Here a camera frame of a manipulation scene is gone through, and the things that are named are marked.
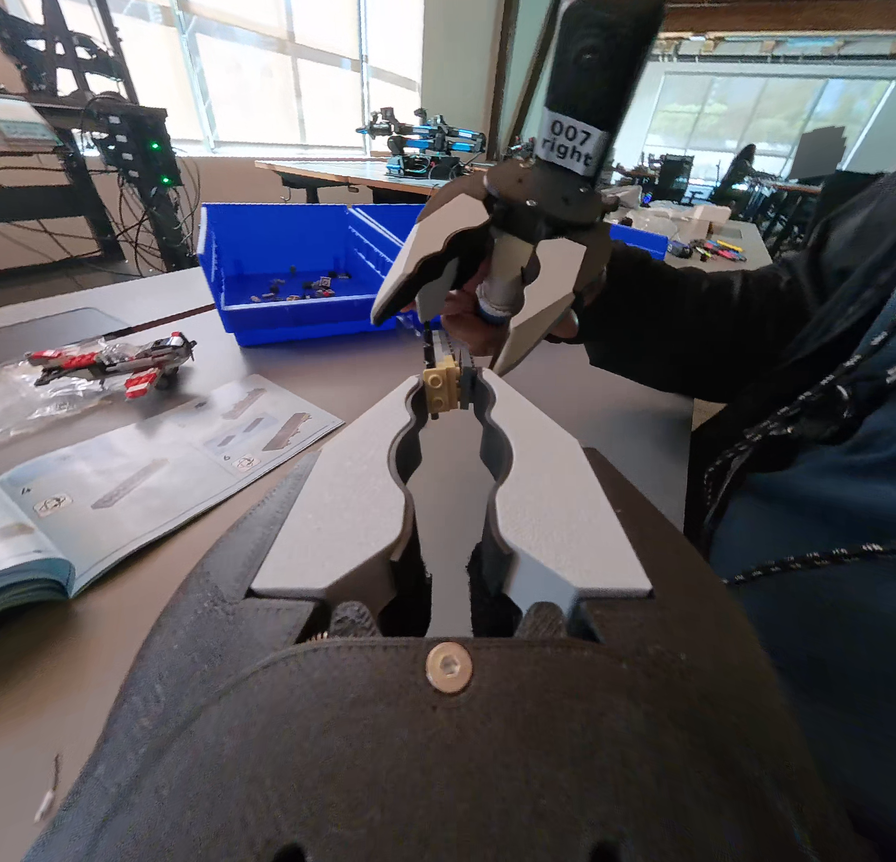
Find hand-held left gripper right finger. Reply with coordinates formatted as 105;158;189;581
476;371;653;614

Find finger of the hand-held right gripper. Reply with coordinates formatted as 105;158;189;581
370;193;492;328
492;239;590;378

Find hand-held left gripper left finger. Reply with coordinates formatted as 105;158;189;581
251;374;421;603

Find tan grey toy brick assembly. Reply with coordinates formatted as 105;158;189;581
419;319;484;420

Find person's right forearm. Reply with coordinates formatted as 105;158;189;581
577;169;896;402

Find grey desk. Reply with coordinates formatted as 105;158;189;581
0;267;695;862

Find dark grey desk pad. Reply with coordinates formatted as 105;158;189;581
0;307;131;366

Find person's right hand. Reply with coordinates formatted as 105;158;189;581
441;260;519;360

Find small blue plastic bin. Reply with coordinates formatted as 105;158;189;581
608;221;670;261

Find pile of loose toy bricks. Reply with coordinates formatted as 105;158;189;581
248;266;355;304

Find wooden background table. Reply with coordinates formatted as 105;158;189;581
255;158;491;206

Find white plastic bag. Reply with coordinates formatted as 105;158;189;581
616;200;730;238

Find colourful hand tools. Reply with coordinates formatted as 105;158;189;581
668;235;747;262

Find large blue plastic bin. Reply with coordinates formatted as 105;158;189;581
197;203;449;349

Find toy brick instruction booklet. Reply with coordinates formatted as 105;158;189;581
0;374;345;612

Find grey background table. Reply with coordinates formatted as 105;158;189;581
658;217;775;272

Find black monitor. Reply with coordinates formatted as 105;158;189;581
787;126;848;181

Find red grey toy brick plane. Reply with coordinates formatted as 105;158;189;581
27;331;197;399

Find person's blue jacket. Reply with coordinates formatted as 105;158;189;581
686;302;896;862

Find black power strip green lights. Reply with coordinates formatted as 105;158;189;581
91;106;184;188

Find clear plastic bag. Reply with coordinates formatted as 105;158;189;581
0;330;179;444

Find black metal equipment rack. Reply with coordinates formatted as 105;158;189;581
0;0;204;275

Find speckled black drawstring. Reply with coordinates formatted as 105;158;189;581
702;354;896;506
723;543;896;587

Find bundle of black cables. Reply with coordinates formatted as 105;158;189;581
112;155;205;276

